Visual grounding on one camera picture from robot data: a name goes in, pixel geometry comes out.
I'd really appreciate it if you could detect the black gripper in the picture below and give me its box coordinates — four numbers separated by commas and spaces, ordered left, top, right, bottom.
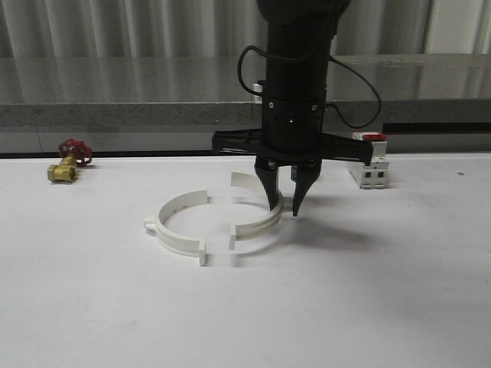
212, 97, 373, 217

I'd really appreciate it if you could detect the white half-ring pipe clamp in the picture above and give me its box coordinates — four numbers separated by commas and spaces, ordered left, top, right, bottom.
229, 172, 293, 251

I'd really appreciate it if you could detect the white half-ring clamp with tab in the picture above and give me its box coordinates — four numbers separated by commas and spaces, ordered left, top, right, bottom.
143, 189, 209, 266

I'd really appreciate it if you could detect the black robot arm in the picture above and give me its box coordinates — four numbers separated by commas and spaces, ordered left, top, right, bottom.
212, 1, 373, 213

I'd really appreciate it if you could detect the black cylindrical capacitor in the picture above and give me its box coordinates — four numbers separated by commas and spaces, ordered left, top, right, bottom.
290, 166, 299, 182

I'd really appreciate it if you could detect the grey stone ledge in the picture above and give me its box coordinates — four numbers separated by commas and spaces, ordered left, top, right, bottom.
1, 54, 490, 132

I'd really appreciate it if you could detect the white circuit breaker red switch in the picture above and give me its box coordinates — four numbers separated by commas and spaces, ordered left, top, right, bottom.
347, 132, 389, 189

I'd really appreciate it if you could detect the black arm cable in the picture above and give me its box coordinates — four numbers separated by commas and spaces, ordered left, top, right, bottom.
237, 45, 382, 130

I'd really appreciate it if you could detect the brass valve with red handle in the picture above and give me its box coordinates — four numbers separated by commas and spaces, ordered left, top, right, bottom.
47, 139, 92, 182

